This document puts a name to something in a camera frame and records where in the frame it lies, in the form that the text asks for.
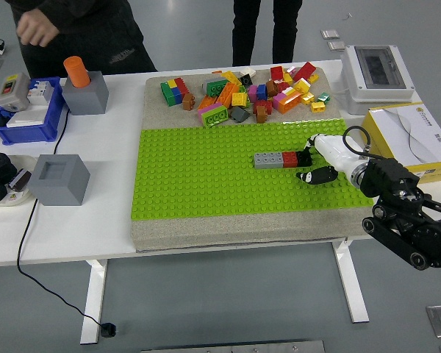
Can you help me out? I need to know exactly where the large orange brick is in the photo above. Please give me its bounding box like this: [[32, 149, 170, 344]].
[[278, 90, 303, 114]]

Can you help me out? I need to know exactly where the red long building brick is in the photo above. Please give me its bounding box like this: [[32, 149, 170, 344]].
[[293, 61, 317, 82]]

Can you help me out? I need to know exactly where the white flat box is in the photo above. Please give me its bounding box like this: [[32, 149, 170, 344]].
[[6, 106, 49, 129]]

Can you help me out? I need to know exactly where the grey long building brick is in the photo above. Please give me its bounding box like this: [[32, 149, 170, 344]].
[[254, 151, 284, 170]]

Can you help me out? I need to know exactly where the orange cylinder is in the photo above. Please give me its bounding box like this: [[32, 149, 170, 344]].
[[63, 55, 92, 89]]

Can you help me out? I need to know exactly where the orange long building brick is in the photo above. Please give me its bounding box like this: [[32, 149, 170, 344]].
[[216, 82, 240, 107]]

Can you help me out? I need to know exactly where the grey cube with square recess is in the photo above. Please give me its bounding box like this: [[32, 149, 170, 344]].
[[28, 153, 92, 207]]

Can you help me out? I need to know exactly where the red stacked brick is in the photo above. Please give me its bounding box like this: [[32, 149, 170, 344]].
[[174, 76, 190, 99]]

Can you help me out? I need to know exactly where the white electrical distribution box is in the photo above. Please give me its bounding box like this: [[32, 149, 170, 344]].
[[340, 43, 416, 115]]

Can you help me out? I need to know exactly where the grey switch box red button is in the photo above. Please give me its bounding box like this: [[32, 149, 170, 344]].
[[0, 72, 31, 113]]

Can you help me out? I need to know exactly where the grey cube with round hole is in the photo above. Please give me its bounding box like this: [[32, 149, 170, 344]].
[[61, 70, 110, 116]]

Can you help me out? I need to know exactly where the green stacked brick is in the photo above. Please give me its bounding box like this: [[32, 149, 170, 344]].
[[160, 81, 176, 107]]

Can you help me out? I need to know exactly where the black power cord with plug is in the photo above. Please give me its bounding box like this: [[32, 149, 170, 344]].
[[16, 108, 118, 338]]

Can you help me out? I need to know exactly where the blue plastic bin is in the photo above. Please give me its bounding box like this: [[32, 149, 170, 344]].
[[0, 76, 67, 146]]

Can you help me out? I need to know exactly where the grey-brown foam mat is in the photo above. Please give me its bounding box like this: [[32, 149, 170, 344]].
[[130, 65, 379, 254]]

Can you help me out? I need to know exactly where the white table leg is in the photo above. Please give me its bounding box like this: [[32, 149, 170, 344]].
[[79, 259, 110, 346], [332, 238, 370, 324]]

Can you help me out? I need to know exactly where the brown white small block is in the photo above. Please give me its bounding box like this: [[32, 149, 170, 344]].
[[9, 168, 33, 192]]

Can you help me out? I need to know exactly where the white circuit breaker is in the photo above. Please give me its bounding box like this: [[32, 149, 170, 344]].
[[26, 79, 56, 106]]

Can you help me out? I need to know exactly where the grey sloped brick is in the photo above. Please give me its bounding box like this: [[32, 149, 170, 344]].
[[229, 106, 251, 124]]

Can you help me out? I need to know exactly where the lime building brick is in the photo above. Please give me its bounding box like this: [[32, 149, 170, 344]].
[[201, 106, 231, 129]]

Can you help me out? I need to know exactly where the person's hand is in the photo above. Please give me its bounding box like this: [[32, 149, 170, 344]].
[[16, 9, 60, 48]]

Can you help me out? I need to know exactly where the black building brick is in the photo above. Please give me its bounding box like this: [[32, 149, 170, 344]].
[[295, 150, 313, 168]]

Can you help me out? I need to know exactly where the green studded baseplate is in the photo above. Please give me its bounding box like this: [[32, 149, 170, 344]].
[[131, 117, 376, 221]]

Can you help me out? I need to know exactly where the person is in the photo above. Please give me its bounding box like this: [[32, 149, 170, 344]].
[[5, 0, 159, 79], [231, 0, 303, 67]]

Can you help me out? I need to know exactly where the white plate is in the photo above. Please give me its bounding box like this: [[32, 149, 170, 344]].
[[0, 154, 40, 207]]

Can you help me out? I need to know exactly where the yellow white cardboard box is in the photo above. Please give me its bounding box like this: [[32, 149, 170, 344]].
[[362, 104, 441, 185]]

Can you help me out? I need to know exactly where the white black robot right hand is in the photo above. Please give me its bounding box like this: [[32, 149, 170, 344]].
[[295, 134, 365, 186]]

